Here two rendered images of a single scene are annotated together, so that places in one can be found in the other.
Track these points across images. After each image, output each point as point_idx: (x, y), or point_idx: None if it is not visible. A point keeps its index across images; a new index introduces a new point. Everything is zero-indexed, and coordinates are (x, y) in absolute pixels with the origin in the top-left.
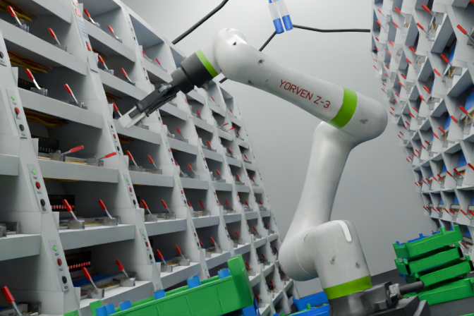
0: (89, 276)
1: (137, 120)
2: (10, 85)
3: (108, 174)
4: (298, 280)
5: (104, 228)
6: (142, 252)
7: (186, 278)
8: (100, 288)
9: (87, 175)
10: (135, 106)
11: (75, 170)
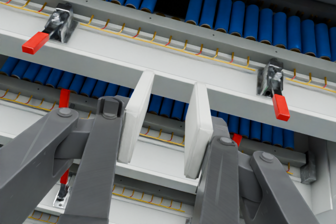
0: (60, 180)
1: (184, 147)
2: None
3: (304, 123)
4: None
5: (142, 172)
6: None
7: None
8: (123, 196)
9: (169, 91)
10: (128, 104)
11: (101, 69)
